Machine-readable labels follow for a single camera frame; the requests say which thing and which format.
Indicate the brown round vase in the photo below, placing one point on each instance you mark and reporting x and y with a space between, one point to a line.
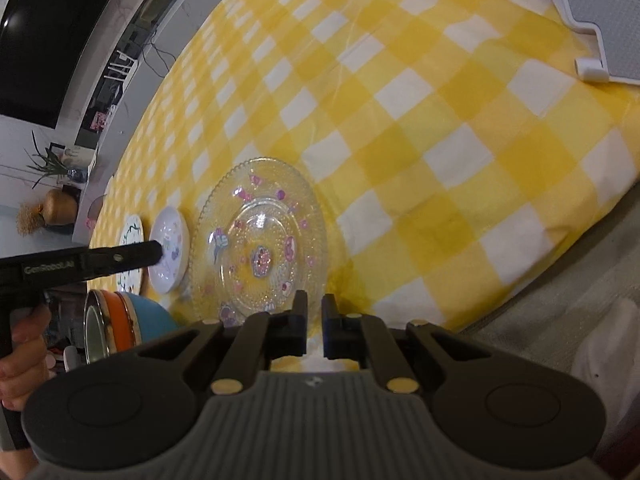
60 207

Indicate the white dish rack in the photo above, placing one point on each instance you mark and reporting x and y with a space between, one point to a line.
615 20

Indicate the white cloth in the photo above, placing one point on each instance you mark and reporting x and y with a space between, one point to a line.
610 355

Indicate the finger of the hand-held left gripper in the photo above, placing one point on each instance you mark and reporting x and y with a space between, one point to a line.
135 256

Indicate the yellow checked tablecloth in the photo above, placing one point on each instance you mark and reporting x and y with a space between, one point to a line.
450 135

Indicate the orange bowl with steel inside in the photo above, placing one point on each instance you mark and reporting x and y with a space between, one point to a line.
120 320

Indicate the spiky green potted plant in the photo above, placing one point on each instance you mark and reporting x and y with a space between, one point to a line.
50 162

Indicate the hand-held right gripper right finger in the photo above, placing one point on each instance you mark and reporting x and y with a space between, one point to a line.
330 325

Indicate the white floral print plate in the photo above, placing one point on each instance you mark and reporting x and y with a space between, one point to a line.
132 230

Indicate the small white printed dish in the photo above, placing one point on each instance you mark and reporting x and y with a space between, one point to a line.
175 230

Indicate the person's left hand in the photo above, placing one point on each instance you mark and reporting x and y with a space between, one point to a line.
27 355

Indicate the black television screen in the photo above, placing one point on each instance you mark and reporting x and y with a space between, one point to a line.
45 35

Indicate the person's left forearm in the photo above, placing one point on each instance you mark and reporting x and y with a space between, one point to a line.
12 466

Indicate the blue bowl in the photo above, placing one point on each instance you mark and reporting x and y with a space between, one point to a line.
150 317

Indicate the pink printed card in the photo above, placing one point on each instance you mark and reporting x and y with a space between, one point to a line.
99 121

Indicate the clear glass plate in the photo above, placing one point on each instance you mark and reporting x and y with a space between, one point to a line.
260 220

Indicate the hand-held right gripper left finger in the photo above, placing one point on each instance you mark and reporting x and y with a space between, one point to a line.
300 322

